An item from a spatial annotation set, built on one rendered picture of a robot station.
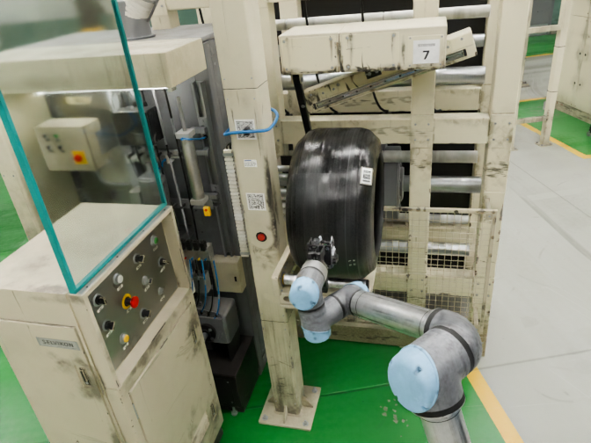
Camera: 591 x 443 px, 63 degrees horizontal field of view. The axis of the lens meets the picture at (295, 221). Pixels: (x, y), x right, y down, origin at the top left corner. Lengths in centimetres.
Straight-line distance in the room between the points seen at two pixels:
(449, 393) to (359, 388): 172
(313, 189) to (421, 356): 79
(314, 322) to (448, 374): 42
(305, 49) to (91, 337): 123
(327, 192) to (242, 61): 52
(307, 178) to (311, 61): 49
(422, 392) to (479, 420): 168
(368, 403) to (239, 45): 184
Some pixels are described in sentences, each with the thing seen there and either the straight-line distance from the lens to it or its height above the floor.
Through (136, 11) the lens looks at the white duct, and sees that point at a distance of 218.
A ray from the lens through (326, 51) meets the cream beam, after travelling 190.
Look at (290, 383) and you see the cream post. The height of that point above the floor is 24.
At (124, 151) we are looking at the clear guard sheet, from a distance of 166.
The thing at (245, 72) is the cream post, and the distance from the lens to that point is 172.
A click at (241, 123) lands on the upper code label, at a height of 153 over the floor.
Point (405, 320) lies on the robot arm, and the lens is 121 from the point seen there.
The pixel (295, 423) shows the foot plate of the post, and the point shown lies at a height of 1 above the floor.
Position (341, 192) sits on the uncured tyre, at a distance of 160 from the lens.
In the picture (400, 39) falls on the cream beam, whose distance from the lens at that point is 187.
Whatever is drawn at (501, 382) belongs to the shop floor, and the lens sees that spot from 286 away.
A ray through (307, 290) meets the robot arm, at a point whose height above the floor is 130.
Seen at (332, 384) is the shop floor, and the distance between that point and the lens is 276.
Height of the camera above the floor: 204
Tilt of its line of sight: 29 degrees down
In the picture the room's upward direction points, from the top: 6 degrees counter-clockwise
